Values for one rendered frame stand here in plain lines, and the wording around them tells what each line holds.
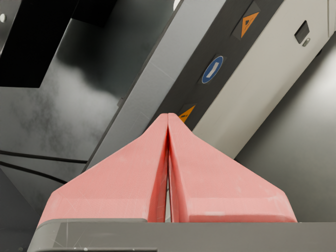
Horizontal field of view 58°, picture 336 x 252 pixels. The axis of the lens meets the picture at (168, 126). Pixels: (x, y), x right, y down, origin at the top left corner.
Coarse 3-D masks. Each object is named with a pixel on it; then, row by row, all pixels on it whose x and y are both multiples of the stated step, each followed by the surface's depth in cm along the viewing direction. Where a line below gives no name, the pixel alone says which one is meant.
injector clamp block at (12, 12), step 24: (0, 0) 38; (24, 0) 36; (48, 0) 38; (72, 0) 41; (96, 0) 44; (0, 24) 38; (24, 24) 38; (48, 24) 41; (96, 24) 47; (0, 48) 38; (24, 48) 40; (48, 48) 43; (0, 72) 40; (24, 72) 43
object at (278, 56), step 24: (288, 0) 41; (312, 0) 51; (288, 24) 49; (312, 24) 64; (264, 48) 48; (288, 48) 62; (312, 48) 86; (240, 72) 46; (264, 72) 59; (288, 72) 82; (216, 96) 46; (240, 96) 57; (264, 96) 78; (216, 120) 55; (240, 120) 74; (216, 144) 71; (240, 144) 105; (168, 192) 65
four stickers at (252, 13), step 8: (248, 8) 32; (256, 8) 34; (248, 16) 34; (256, 16) 36; (240, 24) 34; (248, 24) 35; (232, 32) 33; (240, 32) 35; (216, 56) 34; (224, 56) 36; (216, 64) 36; (208, 72) 36; (216, 72) 38; (200, 80) 36; (208, 80) 38; (184, 104) 37; (192, 104) 39; (184, 112) 39; (184, 120) 41
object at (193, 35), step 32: (192, 0) 29; (224, 0) 28; (256, 0) 33; (192, 32) 29; (224, 32) 32; (256, 32) 40; (160, 64) 31; (192, 64) 31; (224, 64) 38; (128, 96) 33; (160, 96) 31; (192, 96) 37; (128, 128) 34; (192, 128) 46; (96, 160) 36
